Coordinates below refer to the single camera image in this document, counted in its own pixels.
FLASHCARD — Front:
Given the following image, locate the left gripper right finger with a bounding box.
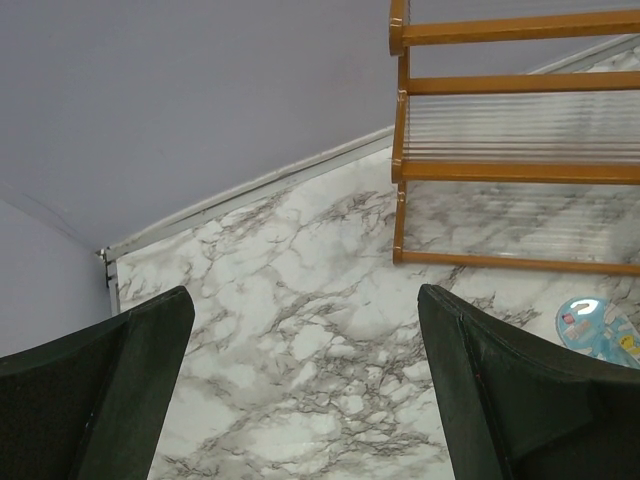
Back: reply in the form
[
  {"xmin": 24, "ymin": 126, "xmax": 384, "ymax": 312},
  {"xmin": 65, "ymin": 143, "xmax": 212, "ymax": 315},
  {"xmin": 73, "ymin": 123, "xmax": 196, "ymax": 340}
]
[{"xmin": 418, "ymin": 284, "xmax": 639, "ymax": 479}]

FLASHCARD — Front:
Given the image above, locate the wooden two-tier rack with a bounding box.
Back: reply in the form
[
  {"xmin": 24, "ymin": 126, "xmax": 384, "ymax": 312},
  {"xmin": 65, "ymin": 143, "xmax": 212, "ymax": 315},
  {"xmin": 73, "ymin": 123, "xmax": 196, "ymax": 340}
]
[{"xmin": 389, "ymin": 1, "xmax": 639, "ymax": 276}]

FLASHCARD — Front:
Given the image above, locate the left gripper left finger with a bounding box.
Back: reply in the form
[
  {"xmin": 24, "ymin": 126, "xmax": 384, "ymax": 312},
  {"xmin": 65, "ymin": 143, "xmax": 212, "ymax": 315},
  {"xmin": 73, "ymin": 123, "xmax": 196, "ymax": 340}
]
[{"xmin": 1, "ymin": 286, "xmax": 194, "ymax": 479}]

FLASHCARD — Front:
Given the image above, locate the blue tool in blister pack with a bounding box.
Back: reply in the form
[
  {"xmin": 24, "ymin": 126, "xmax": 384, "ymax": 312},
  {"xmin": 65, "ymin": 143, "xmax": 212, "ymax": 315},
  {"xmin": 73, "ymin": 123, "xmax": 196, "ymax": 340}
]
[{"xmin": 555, "ymin": 297, "xmax": 639, "ymax": 369}]

